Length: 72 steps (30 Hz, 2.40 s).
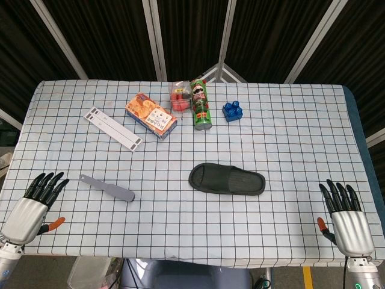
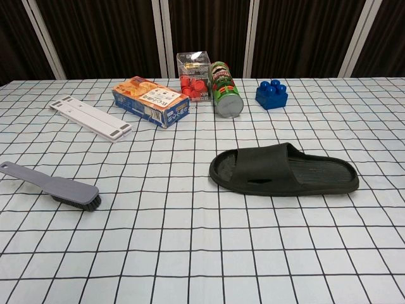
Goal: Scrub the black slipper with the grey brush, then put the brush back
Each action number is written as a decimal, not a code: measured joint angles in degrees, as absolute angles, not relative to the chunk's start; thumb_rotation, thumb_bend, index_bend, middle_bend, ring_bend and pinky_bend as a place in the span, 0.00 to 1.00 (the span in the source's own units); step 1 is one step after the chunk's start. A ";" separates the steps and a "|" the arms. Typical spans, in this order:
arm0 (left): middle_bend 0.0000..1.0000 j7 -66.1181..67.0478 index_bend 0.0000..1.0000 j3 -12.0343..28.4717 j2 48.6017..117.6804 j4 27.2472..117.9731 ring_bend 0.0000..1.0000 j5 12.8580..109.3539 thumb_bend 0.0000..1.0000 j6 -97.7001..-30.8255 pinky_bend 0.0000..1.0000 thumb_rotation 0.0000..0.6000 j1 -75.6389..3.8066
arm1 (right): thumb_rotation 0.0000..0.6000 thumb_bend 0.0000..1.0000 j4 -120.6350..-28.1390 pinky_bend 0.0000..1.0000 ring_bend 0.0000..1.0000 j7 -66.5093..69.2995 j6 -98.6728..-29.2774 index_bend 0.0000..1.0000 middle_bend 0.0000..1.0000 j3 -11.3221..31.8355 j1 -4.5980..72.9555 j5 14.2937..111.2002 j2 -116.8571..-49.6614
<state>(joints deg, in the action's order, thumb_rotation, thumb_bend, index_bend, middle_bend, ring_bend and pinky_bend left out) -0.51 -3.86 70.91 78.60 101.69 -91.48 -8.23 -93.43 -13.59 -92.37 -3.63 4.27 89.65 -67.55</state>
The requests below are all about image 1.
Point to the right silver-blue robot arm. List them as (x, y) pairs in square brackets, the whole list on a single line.
[(365, 272)]

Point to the black slipper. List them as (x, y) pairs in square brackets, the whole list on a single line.
[(228, 180)]

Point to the white flat strip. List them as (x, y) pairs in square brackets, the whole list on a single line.
[(112, 128)]

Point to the clear plastic bin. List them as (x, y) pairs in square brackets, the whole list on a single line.
[(90, 272)]

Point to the grey scrub brush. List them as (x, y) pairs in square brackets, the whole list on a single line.
[(112, 191)]

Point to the orange blue cracker box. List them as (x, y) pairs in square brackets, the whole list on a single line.
[(150, 116)]

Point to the clear box with red caps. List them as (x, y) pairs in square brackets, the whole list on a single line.
[(180, 99)]

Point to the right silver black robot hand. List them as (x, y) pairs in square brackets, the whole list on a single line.
[(350, 231)]

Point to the white checkered tablecloth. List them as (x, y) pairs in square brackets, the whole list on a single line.
[(192, 222)]

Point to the black folding screen white frame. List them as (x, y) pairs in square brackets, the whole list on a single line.
[(105, 30)]

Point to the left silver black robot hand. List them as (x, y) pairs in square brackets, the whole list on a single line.
[(27, 216)]

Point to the blue building block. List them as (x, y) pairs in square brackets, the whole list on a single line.
[(232, 111)]

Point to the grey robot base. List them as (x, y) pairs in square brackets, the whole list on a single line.
[(186, 275)]

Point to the green Pringles can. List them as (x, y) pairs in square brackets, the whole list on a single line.
[(201, 105)]

